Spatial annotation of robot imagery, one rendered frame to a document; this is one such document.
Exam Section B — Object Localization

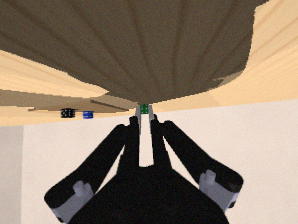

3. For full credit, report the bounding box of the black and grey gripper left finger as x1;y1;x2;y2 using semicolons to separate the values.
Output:
44;105;141;224

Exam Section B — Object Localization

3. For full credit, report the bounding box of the blue die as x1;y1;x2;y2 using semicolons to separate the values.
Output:
83;111;93;119

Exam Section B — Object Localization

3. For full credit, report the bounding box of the green die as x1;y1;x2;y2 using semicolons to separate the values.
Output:
140;104;149;114

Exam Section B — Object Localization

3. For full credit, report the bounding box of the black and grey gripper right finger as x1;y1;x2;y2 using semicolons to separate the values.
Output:
148;105;244;215

